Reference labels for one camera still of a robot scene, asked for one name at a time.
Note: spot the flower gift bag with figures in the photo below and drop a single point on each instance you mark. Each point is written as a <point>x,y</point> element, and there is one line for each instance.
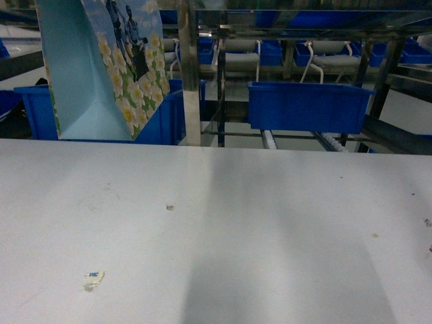
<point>105,68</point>

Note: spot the blue bin behind table left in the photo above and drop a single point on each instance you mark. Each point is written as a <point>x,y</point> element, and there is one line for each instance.
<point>166,127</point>

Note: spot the blue bin on rack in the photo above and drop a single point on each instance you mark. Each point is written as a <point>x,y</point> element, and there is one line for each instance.
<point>307,107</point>

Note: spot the torn tape sticker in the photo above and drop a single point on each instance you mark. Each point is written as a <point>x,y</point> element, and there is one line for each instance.
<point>93,279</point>

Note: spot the steel rack post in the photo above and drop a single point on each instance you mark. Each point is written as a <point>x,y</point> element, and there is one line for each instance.
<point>188,37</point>

